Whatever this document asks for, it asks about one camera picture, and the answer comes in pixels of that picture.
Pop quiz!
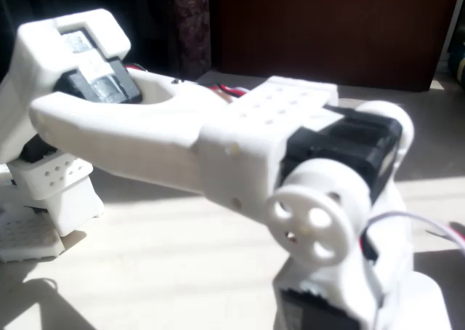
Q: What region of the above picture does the dark teal round object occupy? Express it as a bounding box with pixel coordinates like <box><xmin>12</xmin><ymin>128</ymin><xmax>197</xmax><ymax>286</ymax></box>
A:
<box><xmin>446</xmin><ymin>35</ymin><xmax>465</xmax><ymax>80</ymax></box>

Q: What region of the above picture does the red white black arm cable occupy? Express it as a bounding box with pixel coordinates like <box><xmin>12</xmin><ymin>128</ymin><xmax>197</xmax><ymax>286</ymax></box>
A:
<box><xmin>207</xmin><ymin>84</ymin><xmax>252</xmax><ymax>100</ymax></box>

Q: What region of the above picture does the dark brown wooden cabinet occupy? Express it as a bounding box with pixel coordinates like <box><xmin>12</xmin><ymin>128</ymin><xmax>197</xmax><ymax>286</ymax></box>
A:
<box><xmin>210</xmin><ymin>0</ymin><xmax>462</xmax><ymax>93</ymax></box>

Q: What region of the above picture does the white door frame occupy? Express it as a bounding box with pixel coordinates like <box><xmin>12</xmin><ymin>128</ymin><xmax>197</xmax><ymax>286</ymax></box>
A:
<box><xmin>430</xmin><ymin>0</ymin><xmax>465</xmax><ymax>82</ymax></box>

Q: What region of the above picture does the red white black gripper cable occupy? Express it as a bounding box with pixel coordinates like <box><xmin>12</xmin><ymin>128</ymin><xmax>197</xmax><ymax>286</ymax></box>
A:
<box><xmin>361</xmin><ymin>212</ymin><xmax>465</xmax><ymax>260</ymax></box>

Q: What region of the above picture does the dark patterned curtain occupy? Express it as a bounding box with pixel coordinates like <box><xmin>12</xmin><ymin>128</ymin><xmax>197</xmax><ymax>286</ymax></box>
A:
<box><xmin>169</xmin><ymin>0</ymin><xmax>213</xmax><ymax>81</ymax></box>

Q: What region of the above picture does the white perforated base plate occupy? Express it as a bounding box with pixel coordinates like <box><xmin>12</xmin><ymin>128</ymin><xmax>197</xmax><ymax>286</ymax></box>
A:
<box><xmin>0</xmin><ymin>204</ymin><xmax>65</xmax><ymax>264</ymax></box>

